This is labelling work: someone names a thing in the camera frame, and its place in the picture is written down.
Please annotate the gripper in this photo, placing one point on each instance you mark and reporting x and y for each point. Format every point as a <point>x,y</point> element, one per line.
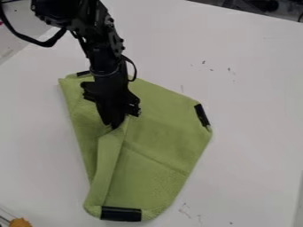
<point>112,91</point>

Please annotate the green cloth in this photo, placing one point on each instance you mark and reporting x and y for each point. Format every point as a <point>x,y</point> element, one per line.
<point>158,147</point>

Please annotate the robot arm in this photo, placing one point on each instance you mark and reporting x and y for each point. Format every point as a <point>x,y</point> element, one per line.
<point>96,26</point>

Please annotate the orange toy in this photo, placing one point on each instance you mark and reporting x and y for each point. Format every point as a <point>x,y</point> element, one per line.
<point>20,223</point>

